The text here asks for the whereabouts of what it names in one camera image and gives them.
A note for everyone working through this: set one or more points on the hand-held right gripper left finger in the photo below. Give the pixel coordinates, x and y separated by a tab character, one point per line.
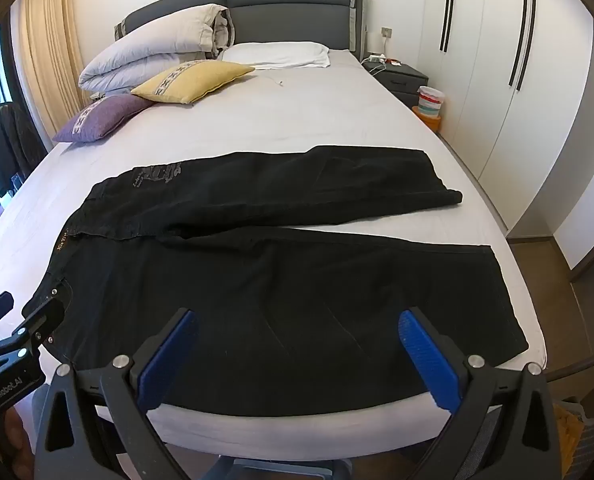
169	360

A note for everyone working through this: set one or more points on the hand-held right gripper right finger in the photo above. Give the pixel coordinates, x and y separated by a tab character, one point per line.
427	355

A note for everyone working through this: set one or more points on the black pants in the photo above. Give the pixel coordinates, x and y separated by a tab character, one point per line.
277	285

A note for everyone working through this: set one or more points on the person's left hand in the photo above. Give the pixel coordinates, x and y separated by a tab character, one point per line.
14	440

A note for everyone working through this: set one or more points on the yellow paper bag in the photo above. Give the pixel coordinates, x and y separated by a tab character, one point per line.
569	432

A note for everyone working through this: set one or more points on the dark hanging jacket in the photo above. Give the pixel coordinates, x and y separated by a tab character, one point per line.
7	145

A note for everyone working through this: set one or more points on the purple patterned cushion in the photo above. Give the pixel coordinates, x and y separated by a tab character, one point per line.
107	115

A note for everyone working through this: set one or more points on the orange container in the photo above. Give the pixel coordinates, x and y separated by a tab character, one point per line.
427	125

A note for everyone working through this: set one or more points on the white striped bucket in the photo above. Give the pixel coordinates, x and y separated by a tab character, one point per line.
431	102

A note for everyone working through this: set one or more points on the beige curtain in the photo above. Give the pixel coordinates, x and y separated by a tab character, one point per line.
47	60

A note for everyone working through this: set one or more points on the bed with white sheet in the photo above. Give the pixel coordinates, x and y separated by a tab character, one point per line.
327	110

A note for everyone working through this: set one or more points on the white wardrobe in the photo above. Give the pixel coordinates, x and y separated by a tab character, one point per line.
482	85

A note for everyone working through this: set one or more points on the dark grey nightstand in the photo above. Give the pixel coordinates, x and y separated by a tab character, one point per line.
402	80

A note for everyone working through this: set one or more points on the yellow patterned cushion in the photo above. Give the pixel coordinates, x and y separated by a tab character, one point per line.
197	80

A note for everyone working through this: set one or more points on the folded pale duvet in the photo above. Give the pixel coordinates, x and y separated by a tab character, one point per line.
152	45

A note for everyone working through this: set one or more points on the white pillow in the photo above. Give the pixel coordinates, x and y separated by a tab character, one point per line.
277	54

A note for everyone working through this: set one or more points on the grey padded headboard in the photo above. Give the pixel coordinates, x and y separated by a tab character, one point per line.
287	20

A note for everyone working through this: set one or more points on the wall socket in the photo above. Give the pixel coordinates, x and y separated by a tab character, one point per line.
387	32

